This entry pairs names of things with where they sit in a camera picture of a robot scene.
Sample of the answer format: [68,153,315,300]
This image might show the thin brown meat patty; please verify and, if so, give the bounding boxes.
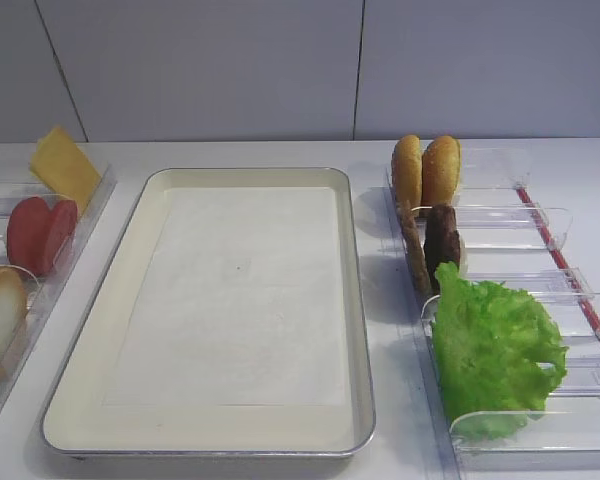
[400,199,432,298]

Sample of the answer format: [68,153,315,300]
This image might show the dark brown meat patty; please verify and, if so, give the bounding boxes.
[424,204,461,294]

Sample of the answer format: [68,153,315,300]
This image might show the green lettuce leaf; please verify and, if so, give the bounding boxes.
[432,262,568,440]

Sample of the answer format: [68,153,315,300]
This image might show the red tomato slice right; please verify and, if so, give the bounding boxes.
[39,199,78,275]

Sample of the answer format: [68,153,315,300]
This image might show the red tomato slice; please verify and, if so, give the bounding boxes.
[39,199,78,275]
[7,196,52,277]

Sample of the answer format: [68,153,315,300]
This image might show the yellow cheese slice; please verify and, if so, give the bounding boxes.
[29,126,101,217]

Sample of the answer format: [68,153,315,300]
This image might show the red tomato slice left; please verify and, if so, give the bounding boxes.
[7,196,52,277]

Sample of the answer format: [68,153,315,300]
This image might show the white parchment paper sheet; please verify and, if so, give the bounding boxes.
[105,187,347,406]

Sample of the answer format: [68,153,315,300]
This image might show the cream metal baking tray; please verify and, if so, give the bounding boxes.
[41,167,376,457]

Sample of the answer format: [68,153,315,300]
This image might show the golden bun left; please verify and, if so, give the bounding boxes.
[391,135,422,212]

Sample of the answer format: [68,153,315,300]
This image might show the golden bun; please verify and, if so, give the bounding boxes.
[391,135,422,212]
[421,135,462,206]

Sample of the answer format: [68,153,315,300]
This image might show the golden bun right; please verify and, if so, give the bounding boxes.
[421,135,462,206]

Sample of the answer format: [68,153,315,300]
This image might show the clear acrylic rack right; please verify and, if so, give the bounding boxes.
[385,136,600,479]

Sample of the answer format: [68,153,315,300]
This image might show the clear acrylic rack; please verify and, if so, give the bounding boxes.
[0,162,116,413]
[385,136,600,479]

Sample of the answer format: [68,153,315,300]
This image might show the clear acrylic rack left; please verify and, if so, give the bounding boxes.
[0,162,116,413]

